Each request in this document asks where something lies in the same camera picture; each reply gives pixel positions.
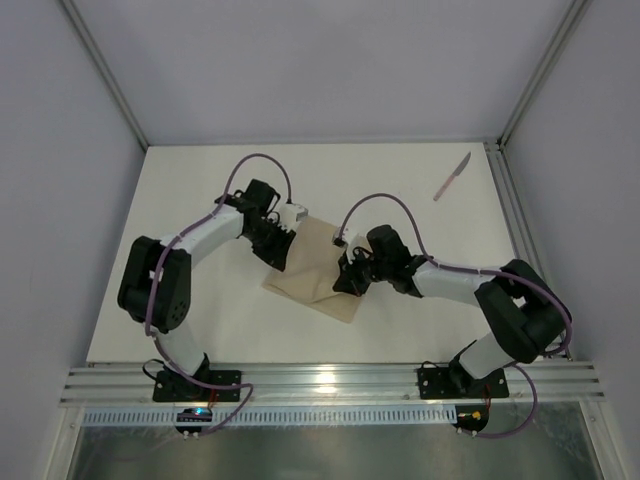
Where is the aluminium frame post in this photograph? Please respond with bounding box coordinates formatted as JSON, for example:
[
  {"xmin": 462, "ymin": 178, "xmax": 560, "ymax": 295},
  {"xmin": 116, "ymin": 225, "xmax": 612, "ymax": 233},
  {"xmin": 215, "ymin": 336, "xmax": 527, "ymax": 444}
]
[
  {"xmin": 56, "ymin": 0, "xmax": 150, "ymax": 152},
  {"xmin": 497, "ymin": 0, "xmax": 592, "ymax": 150}
]

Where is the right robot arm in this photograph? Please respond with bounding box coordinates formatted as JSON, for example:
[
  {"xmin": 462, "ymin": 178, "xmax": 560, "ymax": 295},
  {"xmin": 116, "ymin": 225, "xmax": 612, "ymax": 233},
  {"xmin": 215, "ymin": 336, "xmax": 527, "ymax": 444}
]
[{"xmin": 332, "ymin": 225, "xmax": 571, "ymax": 393}]

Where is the right aluminium frame post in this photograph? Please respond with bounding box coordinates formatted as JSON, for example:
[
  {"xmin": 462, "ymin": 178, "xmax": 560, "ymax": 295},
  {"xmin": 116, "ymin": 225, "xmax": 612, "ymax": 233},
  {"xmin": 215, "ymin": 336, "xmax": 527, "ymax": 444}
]
[{"xmin": 497, "ymin": 0, "xmax": 592, "ymax": 150}]

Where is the purple cable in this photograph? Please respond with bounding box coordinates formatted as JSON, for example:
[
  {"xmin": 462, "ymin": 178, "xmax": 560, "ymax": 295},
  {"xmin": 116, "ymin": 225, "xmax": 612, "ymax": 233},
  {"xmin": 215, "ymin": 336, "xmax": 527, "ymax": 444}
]
[
  {"xmin": 339, "ymin": 192, "xmax": 576, "ymax": 441},
  {"xmin": 143, "ymin": 152, "xmax": 295, "ymax": 435}
]

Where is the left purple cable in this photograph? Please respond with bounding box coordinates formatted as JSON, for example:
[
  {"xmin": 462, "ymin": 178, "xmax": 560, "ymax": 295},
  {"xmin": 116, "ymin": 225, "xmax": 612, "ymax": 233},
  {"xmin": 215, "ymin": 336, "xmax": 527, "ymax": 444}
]
[{"xmin": 143, "ymin": 152, "xmax": 295, "ymax": 435}]

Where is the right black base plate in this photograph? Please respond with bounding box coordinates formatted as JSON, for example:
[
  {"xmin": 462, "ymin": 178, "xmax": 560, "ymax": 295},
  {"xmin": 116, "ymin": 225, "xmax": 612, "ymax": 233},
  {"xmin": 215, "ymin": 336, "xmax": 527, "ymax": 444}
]
[{"xmin": 416, "ymin": 362, "xmax": 510, "ymax": 400}]

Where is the right black controller board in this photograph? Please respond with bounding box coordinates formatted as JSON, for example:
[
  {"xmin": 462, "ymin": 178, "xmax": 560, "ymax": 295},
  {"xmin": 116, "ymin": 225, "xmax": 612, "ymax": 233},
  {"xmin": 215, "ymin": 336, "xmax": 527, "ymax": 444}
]
[{"xmin": 453, "ymin": 404, "xmax": 490, "ymax": 434}]

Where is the left aluminium frame post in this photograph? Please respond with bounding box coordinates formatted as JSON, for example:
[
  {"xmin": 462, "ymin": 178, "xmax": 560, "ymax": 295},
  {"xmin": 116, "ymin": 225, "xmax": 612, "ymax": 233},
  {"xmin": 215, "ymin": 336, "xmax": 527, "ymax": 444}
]
[{"xmin": 56, "ymin": 0, "xmax": 150, "ymax": 152}]

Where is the slotted cable duct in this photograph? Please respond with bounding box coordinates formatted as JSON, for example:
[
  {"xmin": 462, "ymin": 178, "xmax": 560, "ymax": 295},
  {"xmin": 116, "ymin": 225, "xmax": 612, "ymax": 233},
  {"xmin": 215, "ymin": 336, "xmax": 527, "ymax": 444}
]
[{"xmin": 81, "ymin": 404, "xmax": 455, "ymax": 427}]

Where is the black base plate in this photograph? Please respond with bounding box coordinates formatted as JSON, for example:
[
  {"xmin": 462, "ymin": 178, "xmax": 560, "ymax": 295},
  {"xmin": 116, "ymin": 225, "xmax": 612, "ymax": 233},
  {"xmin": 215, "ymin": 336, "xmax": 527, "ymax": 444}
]
[
  {"xmin": 152, "ymin": 369, "xmax": 242, "ymax": 403},
  {"xmin": 416, "ymin": 362, "xmax": 510, "ymax": 400}
]

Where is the knife with pink handle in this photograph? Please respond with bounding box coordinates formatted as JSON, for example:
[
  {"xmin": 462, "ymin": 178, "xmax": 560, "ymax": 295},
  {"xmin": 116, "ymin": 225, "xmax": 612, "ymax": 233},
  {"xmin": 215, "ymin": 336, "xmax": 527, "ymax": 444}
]
[{"xmin": 433, "ymin": 151, "xmax": 472, "ymax": 202}]

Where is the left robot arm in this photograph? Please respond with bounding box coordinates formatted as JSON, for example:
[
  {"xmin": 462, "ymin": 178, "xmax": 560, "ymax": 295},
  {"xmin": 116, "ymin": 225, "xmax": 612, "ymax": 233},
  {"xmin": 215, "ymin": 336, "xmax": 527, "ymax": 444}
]
[{"xmin": 117, "ymin": 179, "xmax": 308, "ymax": 377}]

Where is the beige cloth napkin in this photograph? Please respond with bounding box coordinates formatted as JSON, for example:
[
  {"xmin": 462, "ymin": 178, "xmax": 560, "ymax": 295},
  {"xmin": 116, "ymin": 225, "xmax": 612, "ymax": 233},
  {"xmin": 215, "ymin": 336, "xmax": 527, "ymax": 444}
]
[{"xmin": 262, "ymin": 216, "xmax": 362, "ymax": 324}]

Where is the black controller board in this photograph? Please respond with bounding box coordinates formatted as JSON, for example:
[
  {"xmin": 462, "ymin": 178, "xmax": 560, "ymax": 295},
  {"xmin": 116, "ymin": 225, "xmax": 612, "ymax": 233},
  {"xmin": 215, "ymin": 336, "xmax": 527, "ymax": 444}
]
[
  {"xmin": 174, "ymin": 407, "xmax": 213, "ymax": 439},
  {"xmin": 453, "ymin": 404, "xmax": 490, "ymax": 434}
]

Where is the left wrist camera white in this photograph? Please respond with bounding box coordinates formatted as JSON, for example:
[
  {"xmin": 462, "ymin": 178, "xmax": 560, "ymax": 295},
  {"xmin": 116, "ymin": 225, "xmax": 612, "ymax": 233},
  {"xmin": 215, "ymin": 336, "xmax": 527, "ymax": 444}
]
[{"xmin": 278, "ymin": 203, "xmax": 308, "ymax": 232}]

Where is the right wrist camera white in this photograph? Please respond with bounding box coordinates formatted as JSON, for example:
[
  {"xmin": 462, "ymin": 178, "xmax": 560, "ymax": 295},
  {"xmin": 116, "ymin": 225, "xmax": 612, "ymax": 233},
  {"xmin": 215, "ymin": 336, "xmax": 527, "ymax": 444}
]
[{"xmin": 331, "ymin": 227, "xmax": 365, "ymax": 263}]

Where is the aluminium rail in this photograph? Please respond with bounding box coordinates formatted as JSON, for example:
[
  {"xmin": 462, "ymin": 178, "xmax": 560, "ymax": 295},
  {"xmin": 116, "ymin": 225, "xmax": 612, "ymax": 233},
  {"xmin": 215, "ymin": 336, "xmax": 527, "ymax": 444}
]
[
  {"xmin": 60, "ymin": 359, "xmax": 606, "ymax": 406},
  {"xmin": 482, "ymin": 140, "xmax": 571, "ymax": 360}
]

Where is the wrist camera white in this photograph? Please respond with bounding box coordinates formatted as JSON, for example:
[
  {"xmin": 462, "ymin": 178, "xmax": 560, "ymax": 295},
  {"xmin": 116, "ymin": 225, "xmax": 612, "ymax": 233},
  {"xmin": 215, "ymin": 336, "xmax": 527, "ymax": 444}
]
[
  {"xmin": 278, "ymin": 203, "xmax": 308, "ymax": 232},
  {"xmin": 331, "ymin": 227, "xmax": 365, "ymax": 263}
]

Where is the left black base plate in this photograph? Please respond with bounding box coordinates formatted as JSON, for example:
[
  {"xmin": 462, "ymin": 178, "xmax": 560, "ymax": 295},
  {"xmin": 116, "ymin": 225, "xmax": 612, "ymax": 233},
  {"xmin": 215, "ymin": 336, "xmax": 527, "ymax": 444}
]
[{"xmin": 152, "ymin": 369, "xmax": 242, "ymax": 403}]

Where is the left black controller board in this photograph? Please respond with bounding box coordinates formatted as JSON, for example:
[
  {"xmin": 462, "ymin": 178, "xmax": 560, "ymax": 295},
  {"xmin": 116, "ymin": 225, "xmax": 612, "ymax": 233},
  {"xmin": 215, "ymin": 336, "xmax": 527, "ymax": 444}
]
[{"xmin": 174, "ymin": 407, "xmax": 213, "ymax": 439}]

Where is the aluminium front rail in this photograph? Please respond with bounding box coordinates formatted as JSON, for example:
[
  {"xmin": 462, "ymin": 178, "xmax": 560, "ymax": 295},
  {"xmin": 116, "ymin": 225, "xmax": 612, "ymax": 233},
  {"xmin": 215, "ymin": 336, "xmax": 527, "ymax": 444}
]
[{"xmin": 60, "ymin": 359, "xmax": 606, "ymax": 406}]

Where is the right side aluminium rail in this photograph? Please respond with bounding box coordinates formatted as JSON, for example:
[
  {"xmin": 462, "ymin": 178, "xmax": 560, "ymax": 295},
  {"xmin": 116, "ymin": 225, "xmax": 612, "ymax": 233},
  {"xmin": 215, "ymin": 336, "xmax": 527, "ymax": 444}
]
[{"xmin": 482, "ymin": 140, "xmax": 571, "ymax": 360}]

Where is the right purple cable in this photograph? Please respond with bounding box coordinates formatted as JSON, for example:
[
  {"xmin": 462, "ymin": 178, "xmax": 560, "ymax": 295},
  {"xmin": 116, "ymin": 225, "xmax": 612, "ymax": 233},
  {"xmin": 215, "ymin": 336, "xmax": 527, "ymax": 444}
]
[{"xmin": 339, "ymin": 192, "xmax": 576, "ymax": 441}]

